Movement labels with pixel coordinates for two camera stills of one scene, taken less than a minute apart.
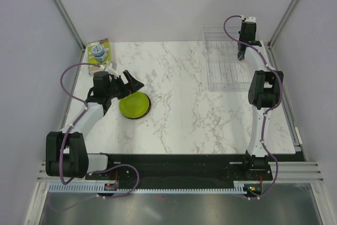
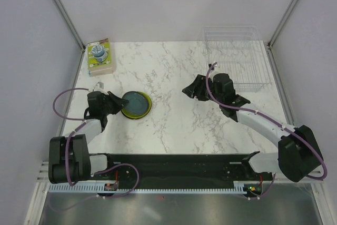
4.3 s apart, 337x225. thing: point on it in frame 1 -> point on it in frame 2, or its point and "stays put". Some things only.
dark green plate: [240, 55] -> [138, 103]
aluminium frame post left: [61, 8] stays put
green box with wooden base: [99, 52] stays put
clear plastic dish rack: [225, 71] stays put
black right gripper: [254, 33] -> [192, 89]
